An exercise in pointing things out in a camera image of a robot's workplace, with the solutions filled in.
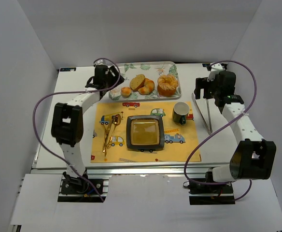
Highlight black square plate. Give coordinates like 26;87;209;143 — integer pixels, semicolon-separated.
126;115;164;152

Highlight floral serving tray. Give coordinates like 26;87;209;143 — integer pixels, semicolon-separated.
109;61;182;101

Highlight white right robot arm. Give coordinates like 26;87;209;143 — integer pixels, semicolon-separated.
194;71;276;183

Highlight gold fork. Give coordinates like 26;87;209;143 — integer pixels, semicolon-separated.
102;125;110;157

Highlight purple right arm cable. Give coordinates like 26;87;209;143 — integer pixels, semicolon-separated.
183;60;257;202

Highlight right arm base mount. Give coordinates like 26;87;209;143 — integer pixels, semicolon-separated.
183;181;235;205

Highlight small round bun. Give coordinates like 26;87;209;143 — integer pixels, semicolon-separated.
121;87;132;98

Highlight green mug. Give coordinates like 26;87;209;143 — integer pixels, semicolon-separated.
172;102;190;125

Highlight twisted ring bread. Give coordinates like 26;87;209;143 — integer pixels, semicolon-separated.
138;78;155;95

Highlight metal tongs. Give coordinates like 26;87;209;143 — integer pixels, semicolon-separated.
191;92;213;134

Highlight aluminium frame rail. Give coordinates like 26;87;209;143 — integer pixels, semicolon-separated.
31;164;231;181

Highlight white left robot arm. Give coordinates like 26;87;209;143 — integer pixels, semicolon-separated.
51;64;124;178

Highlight yellow vehicle print placemat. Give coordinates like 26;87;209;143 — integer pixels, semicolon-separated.
91;101;198;163

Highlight sliced bread piece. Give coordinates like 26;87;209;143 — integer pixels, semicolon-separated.
129;74;145;91

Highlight gold spoon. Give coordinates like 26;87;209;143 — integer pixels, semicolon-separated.
107;114;121;148

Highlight sugar topped round bread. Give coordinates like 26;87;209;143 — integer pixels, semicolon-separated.
157;74;179;97

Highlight gold knife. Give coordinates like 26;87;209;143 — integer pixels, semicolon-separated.
102;116;116;156

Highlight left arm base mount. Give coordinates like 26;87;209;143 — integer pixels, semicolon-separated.
57;172;102;203

